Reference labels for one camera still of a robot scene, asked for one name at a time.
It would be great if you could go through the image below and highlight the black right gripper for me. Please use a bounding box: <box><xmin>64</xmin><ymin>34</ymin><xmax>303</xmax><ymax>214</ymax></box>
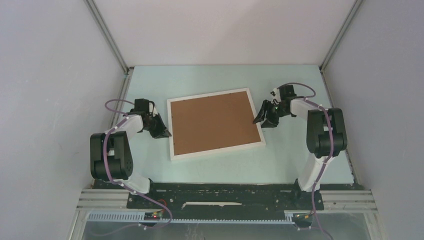
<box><xmin>252</xmin><ymin>99</ymin><xmax>289</xmax><ymax>129</ymax></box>

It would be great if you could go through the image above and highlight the white picture frame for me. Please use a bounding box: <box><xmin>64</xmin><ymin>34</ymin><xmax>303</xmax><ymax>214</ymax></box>
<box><xmin>166</xmin><ymin>87</ymin><xmax>267</xmax><ymax>162</ymax></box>

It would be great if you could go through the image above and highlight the brown backing board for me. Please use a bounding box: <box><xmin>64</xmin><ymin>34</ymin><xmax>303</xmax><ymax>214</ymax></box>
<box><xmin>170</xmin><ymin>91</ymin><xmax>263</xmax><ymax>157</ymax></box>

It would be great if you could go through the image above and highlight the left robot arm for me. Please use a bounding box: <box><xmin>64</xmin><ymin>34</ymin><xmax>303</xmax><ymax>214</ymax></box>
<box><xmin>90</xmin><ymin>98</ymin><xmax>172</xmax><ymax>208</ymax></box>

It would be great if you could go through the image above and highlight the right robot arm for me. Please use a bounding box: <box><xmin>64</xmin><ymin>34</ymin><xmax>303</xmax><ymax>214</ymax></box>
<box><xmin>253</xmin><ymin>82</ymin><xmax>348</xmax><ymax>209</ymax></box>

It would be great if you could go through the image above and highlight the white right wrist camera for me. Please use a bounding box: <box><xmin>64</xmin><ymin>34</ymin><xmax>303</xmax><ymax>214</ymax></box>
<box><xmin>270</xmin><ymin>88</ymin><xmax>282</xmax><ymax>105</ymax></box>

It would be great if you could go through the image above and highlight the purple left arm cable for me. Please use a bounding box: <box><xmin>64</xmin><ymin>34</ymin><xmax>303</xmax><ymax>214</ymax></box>
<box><xmin>87</xmin><ymin>98</ymin><xmax>173</xmax><ymax>237</ymax></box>

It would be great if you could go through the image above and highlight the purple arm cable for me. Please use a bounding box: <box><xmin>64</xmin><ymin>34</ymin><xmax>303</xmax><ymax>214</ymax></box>
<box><xmin>276</xmin><ymin>82</ymin><xmax>335</xmax><ymax>240</ymax></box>
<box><xmin>87</xmin><ymin>98</ymin><xmax>173</xmax><ymax>237</ymax></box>

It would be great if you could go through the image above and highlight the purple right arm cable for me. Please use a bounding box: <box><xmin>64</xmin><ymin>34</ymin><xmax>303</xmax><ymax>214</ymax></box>
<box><xmin>276</xmin><ymin>82</ymin><xmax>335</xmax><ymax>240</ymax></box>

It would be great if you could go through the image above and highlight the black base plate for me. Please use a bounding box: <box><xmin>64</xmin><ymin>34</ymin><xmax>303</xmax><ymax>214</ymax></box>
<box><xmin>147</xmin><ymin>183</ymin><xmax>324</xmax><ymax>221</ymax></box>

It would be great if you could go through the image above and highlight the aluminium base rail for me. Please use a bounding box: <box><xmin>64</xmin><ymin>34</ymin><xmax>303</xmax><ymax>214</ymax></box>
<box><xmin>67</xmin><ymin>189</ymin><xmax>388</xmax><ymax>240</ymax></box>

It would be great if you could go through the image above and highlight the aluminium corner rail right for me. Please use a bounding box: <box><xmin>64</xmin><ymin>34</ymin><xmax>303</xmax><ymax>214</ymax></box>
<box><xmin>319</xmin><ymin>0</ymin><xmax>365</xmax><ymax>73</ymax></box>

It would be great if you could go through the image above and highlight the aluminium corner rail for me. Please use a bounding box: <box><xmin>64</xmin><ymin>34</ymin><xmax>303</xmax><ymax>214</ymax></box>
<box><xmin>319</xmin><ymin>0</ymin><xmax>365</xmax><ymax>73</ymax></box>
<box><xmin>84</xmin><ymin>0</ymin><xmax>130</xmax><ymax>74</ymax></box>

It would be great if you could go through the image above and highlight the aluminium corner rail left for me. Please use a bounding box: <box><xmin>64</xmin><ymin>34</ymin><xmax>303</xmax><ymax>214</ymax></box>
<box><xmin>84</xmin><ymin>0</ymin><xmax>130</xmax><ymax>74</ymax></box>

